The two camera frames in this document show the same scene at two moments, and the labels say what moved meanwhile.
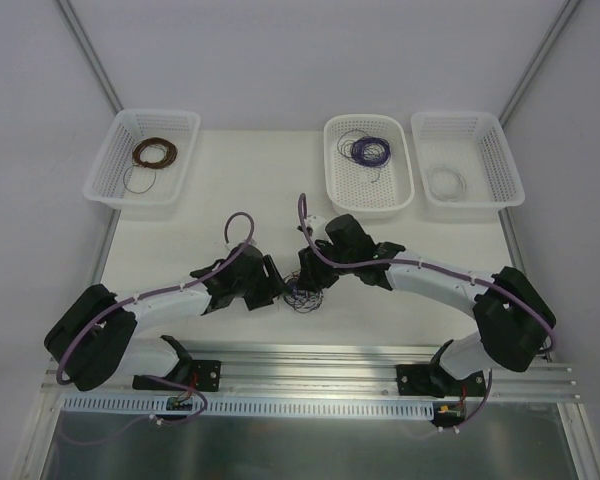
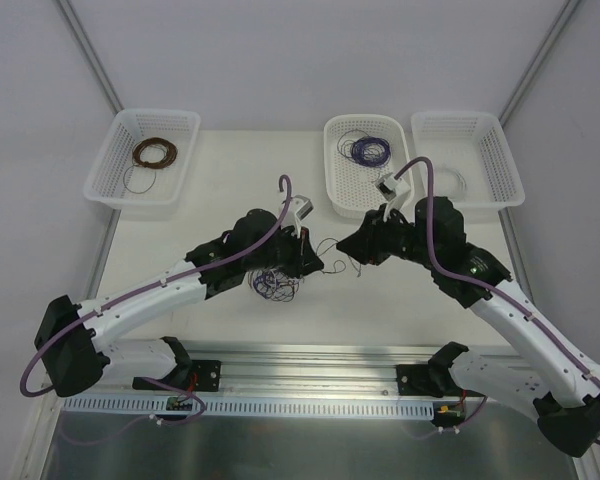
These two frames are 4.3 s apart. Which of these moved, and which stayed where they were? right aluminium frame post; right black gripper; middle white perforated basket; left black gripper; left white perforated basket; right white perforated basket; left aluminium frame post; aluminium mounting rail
Moved: left black gripper; right black gripper
Stayed: left aluminium frame post; right white perforated basket; middle white perforated basket; left white perforated basket; right aluminium frame post; aluminium mounting rail
